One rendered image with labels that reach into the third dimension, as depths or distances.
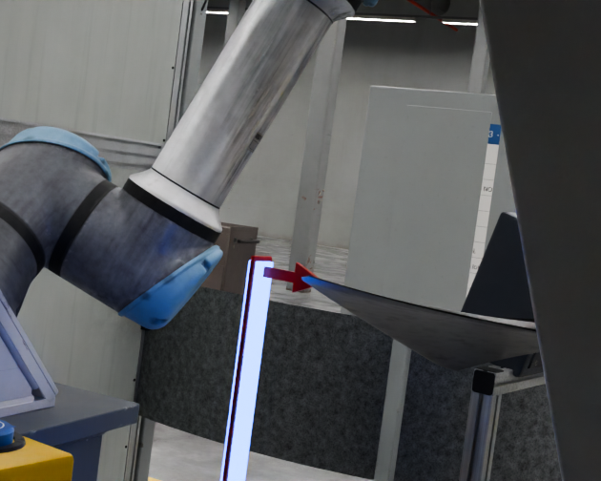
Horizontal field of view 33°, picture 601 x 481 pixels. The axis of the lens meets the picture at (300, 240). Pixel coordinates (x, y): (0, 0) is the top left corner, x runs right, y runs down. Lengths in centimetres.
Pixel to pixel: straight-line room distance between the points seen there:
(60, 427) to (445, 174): 620
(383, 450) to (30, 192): 162
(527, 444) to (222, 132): 167
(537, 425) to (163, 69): 137
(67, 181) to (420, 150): 615
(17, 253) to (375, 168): 631
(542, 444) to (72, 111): 143
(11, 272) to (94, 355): 176
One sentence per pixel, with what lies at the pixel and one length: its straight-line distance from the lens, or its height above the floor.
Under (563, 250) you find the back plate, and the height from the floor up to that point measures 124.
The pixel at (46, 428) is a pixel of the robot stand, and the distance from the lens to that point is 97.
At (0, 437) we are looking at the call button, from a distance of 64.
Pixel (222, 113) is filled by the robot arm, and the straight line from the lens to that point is 105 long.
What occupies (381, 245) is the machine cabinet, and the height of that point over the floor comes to 91.
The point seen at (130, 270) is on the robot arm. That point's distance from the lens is 105.
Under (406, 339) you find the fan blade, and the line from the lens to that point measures 80.
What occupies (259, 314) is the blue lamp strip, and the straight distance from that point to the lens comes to 81.
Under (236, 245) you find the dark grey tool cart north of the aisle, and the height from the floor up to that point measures 76.
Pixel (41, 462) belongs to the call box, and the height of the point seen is 107.
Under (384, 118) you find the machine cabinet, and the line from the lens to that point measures 728.
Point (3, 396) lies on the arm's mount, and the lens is 100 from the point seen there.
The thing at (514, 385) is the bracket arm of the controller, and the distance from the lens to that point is 134.
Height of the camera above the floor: 125
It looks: 3 degrees down
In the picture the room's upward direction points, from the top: 8 degrees clockwise
